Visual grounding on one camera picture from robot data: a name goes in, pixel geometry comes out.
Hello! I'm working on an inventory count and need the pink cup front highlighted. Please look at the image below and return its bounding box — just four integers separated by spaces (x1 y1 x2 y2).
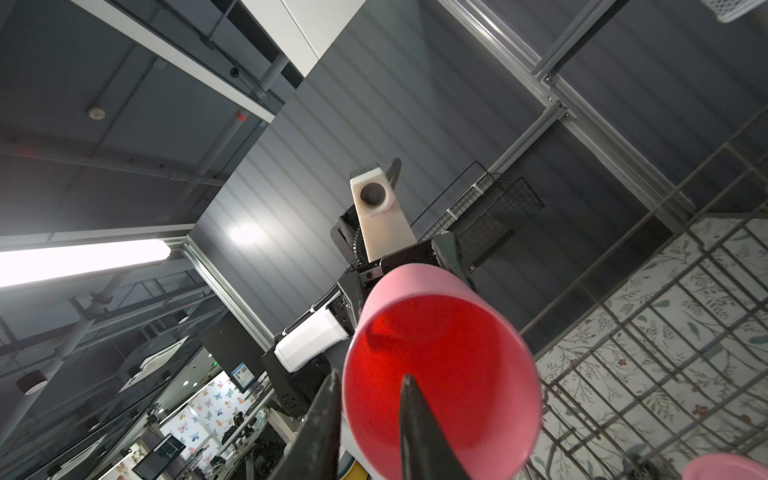
342 263 542 479

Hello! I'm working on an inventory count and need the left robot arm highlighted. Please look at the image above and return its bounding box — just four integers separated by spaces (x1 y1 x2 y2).
262 207 472 418

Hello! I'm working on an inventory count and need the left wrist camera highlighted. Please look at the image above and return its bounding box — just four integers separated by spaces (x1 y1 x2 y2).
350 158 417 262

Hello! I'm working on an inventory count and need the white mesh wall basket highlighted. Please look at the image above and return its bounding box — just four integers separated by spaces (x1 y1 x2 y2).
701 0 767 23

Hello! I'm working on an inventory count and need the pink cup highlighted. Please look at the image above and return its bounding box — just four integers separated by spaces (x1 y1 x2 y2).
342 263 542 479
682 453 768 480

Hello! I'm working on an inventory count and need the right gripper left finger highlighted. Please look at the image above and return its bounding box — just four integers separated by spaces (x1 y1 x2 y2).
269 370 342 480

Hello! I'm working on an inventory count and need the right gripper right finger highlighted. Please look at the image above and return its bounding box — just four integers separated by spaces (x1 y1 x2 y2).
398 374 470 480

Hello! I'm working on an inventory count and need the grey wire dish rack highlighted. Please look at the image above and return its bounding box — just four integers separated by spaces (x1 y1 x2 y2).
520 110 767 479

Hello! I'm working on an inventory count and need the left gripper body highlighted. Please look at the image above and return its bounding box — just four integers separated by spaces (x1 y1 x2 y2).
337 231 476 331

